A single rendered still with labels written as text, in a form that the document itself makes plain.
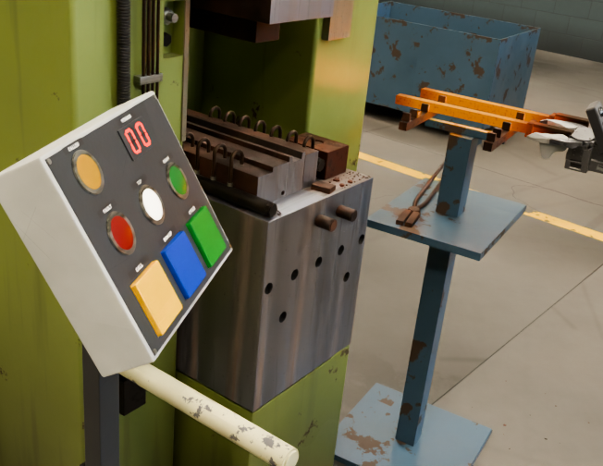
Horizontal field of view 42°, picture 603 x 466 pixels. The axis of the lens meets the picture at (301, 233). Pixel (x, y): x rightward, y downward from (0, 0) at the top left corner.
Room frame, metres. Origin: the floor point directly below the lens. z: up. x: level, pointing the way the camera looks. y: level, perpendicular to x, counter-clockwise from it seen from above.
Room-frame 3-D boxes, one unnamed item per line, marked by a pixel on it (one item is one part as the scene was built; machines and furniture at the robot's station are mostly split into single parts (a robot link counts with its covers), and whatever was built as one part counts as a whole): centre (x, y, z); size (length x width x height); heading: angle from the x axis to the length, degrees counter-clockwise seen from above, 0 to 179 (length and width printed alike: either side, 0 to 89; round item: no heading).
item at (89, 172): (0.88, 0.26, 1.16); 0.05 x 0.03 x 0.04; 146
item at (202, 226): (1.06, 0.15, 1.01); 0.07 x 0.05 x 0.07; 171
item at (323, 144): (1.67, -0.01, 0.95); 0.12 x 0.09 x 0.07; 56
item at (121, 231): (0.87, 0.22, 1.09); 0.05 x 0.03 x 0.04; 146
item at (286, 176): (1.61, 0.21, 0.96); 0.42 x 0.20 x 0.09; 56
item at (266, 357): (1.66, 0.19, 0.69); 0.56 x 0.38 x 0.45; 56
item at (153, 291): (0.86, 0.18, 1.01); 0.07 x 0.05 x 0.07; 171
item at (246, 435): (1.16, 0.16, 0.62); 0.44 x 0.05 x 0.05; 56
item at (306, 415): (1.66, 0.19, 0.23); 0.56 x 0.38 x 0.47; 56
